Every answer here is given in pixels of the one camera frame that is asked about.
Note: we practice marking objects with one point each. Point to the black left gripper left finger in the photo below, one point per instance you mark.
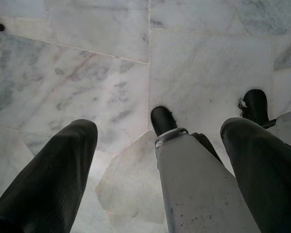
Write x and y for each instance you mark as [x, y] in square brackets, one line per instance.
[46, 184]

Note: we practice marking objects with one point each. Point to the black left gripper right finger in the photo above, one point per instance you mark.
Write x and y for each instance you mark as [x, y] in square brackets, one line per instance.
[269, 184]

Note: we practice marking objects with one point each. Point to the black robot right foot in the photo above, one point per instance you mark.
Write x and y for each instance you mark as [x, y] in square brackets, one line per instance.
[255, 106]

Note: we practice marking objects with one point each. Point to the black robot foot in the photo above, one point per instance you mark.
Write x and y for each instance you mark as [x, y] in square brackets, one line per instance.
[162, 120]
[255, 106]

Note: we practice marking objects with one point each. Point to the black robot left foot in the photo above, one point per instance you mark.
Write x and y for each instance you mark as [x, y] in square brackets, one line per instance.
[162, 120]

